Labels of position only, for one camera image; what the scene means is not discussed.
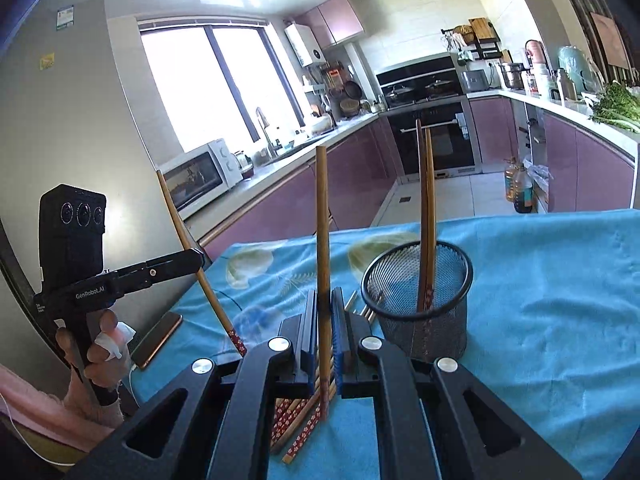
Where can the green label sticker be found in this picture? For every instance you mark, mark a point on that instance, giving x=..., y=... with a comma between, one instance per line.
x=64, y=16

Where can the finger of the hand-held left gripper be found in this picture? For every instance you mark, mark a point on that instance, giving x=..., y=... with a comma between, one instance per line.
x=170, y=266

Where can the red-patterned wooden chopstick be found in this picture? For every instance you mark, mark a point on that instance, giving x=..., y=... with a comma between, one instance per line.
x=175, y=215
x=421, y=185
x=430, y=185
x=323, y=210

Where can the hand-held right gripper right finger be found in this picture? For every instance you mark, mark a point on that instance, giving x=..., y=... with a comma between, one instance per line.
x=340, y=345

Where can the wooden cutting board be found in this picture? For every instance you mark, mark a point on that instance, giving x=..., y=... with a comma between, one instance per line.
x=481, y=29

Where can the black range hood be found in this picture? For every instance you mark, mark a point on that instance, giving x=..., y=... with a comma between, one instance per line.
x=417, y=75

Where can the pink base cabinets long run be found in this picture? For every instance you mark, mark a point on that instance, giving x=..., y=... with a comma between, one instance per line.
x=280, y=205

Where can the white water heater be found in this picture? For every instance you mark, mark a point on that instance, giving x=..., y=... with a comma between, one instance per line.
x=303, y=45

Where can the mint green appliance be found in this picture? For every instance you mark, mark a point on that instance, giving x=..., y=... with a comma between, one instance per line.
x=574, y=70

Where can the smartphone with gold edge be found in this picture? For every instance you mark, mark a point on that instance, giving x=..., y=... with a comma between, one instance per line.
x=157, y=338

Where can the pink wall cabinet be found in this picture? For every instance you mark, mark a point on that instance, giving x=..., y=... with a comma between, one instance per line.
x=335, y=20

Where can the clear plastic bag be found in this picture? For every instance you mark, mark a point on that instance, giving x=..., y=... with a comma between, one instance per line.
x=540, y=175

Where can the yellow sticker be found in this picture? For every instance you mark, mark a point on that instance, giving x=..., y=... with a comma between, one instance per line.
x=47, y=61

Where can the stainless steel flask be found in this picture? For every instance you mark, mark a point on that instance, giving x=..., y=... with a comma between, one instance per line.
x=565, y=86

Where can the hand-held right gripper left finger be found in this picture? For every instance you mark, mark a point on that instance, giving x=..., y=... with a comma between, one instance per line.
x=313, y=340

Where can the silver countertop appliance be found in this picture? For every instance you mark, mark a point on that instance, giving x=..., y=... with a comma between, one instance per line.
x=475, y=81

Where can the black wall rack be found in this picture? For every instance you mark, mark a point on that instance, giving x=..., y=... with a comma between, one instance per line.
x=487, y=50

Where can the bunch of leafy greens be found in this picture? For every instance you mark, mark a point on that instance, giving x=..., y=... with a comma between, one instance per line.
x=617, y=107

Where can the kitchen window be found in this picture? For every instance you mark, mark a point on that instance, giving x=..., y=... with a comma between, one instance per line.
x=200, y=80

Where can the yellow cooking oil bottle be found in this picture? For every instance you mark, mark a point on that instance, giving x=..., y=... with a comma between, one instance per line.
x=510, y=180

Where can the white microwave oven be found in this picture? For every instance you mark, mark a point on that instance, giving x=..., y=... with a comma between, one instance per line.
x=200, y=175

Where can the bunch of wooden chopsticks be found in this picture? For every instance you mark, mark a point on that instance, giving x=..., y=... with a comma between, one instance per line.
x=295, y=425

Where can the black mesh holder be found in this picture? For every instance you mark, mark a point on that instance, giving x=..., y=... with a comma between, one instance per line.
x=450, y=320

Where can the dark sauce bottle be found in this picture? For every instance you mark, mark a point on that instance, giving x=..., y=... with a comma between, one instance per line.
x=524, y=195

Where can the lidded cooking pot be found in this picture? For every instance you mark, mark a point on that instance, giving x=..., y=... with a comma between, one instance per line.
x=439, y=89
x=401, y=94

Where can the person's left forearm pink sleeve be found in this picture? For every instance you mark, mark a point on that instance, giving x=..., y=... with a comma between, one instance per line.
x=30, y=400

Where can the steel kitchen faucet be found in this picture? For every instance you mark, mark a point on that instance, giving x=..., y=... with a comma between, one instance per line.
x=263, y=130

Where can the stainless steel stockpot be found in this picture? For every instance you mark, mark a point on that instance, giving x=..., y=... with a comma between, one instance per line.
x=512, y=76

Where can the person's left hand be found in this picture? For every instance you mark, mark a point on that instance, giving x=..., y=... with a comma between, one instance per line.
x=102, y=345

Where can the pink thermos jug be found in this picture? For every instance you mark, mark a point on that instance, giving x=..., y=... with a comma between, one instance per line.
x=536, y=54

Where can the glass teapot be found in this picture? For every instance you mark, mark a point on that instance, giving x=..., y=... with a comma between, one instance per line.
x=244, y=165

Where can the built-in black oven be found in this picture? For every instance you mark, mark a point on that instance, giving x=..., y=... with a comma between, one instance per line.
x=440, y=135

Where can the blue floral tablecloth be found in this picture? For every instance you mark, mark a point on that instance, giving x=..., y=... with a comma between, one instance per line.
x=525, y=310

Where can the pink base cabinets short run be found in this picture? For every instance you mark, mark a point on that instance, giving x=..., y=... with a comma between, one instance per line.
x=590, y=170

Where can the hanging dark wok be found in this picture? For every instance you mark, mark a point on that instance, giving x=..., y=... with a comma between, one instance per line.
x=353, y=90

